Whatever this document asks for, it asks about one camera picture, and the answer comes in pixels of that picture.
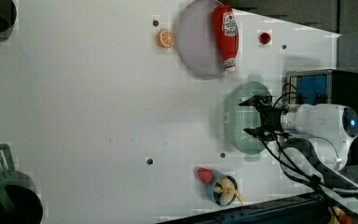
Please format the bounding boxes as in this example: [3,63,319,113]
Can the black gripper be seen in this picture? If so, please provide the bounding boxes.
[240,95,283,141]

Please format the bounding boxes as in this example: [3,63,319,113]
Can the green plastic strainer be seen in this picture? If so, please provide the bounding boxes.
[224,74,270,162]

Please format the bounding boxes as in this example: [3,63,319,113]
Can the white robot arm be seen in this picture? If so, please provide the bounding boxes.
[241,95,358,216]

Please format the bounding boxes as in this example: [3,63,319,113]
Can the yellow banana toy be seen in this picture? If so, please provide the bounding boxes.
[213,176,245,206]

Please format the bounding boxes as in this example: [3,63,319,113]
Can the black toaster oven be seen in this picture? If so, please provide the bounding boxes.
[281,69,358,171]

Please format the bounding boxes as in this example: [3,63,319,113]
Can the red strawberry toy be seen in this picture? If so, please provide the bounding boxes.
[197,167,213,185]

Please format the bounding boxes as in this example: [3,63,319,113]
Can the grey round plate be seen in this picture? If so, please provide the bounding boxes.
[175,0,226,76]

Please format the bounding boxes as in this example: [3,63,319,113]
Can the red ketchup bottle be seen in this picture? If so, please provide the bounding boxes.
[212,5,239,73]

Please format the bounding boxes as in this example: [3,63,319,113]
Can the orange slice toy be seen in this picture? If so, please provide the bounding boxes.
[157,29,175,49]

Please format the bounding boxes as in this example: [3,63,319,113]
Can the black round pot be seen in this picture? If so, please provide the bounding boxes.
[0,185,43,224]

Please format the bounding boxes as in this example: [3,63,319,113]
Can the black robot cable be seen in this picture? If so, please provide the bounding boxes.
[259,83,358,200]

